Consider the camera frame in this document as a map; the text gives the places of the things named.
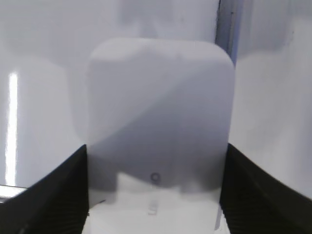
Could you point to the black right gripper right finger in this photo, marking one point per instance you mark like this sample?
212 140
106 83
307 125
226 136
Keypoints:
254 202

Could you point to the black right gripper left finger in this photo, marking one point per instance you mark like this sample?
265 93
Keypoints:
57 204

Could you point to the white board with grey frame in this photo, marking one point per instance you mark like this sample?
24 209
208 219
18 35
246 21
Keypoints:
45 49

